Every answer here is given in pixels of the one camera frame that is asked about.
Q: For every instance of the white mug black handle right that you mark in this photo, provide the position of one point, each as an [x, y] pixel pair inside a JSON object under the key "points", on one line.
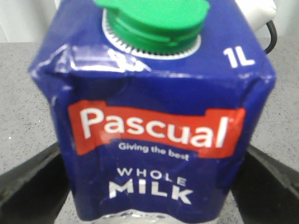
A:
{"points": [[259, 13]]}

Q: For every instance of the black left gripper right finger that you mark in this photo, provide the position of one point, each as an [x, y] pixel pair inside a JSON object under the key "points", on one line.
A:
{"points": [[266, 191]]}

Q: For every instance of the blue white milk carton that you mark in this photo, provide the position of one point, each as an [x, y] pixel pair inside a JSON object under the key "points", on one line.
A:
{"points": [[154, 103]]}

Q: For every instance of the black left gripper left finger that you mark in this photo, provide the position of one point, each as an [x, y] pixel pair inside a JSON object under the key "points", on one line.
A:
{"points": [[35, 191]]}

